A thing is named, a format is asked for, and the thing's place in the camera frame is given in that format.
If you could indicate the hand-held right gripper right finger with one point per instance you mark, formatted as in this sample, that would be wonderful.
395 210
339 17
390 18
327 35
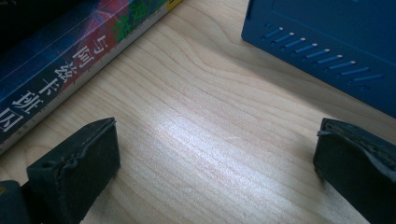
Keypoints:
358 168

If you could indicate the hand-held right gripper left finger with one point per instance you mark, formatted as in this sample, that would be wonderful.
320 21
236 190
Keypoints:
74 174

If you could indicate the teal colourful cover book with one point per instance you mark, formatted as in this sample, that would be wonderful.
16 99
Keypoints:
62 68

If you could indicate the blue three-slot file rack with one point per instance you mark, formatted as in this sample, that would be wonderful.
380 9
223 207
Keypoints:
327 31

